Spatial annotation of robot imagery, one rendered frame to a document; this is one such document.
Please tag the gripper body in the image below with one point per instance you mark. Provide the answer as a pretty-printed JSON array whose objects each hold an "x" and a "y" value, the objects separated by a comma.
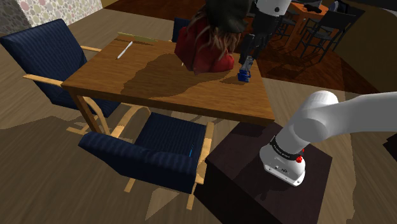
[{"x": 264, "y": 24}]

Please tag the black dining chair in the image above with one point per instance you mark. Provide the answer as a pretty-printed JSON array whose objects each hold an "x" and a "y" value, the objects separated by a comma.
[
  {"x": 287, "y": 23},
  {"x": 333, "y": 24}
]

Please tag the orange wooden dining table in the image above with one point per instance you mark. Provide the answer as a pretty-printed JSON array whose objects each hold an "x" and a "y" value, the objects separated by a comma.
[{"x": 305, "y": 15}]

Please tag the white pen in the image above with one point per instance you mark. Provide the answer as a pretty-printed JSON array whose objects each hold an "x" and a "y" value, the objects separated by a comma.
[{"x": 124, "y": 50}]

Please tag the small blue and grey object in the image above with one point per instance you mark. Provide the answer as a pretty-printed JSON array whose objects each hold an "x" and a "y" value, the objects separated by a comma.
[{"x": 244, "y": 76}]

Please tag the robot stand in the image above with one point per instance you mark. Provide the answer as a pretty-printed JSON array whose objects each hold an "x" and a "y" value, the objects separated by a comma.
[{"x": 235, "y": 173}]

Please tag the navy armchair with wooden frame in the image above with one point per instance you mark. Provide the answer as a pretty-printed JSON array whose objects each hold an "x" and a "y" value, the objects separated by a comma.
[
  {"x": 167, "y": 139},
  {"x": 179, "y": 28},
  {"x": 40, "y": 52}
]

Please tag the yellow-green ruler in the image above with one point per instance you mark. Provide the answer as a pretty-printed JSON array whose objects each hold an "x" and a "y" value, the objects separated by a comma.
[{"x": 138, "y": 37}]

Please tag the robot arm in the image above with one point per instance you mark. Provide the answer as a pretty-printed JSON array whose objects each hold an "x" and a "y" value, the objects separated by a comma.
[{"x": 322, "y": 121}]

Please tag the red bust with brown hair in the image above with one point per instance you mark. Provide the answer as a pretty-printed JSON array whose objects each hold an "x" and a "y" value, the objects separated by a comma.
[{"x": 204, "y": 52}]

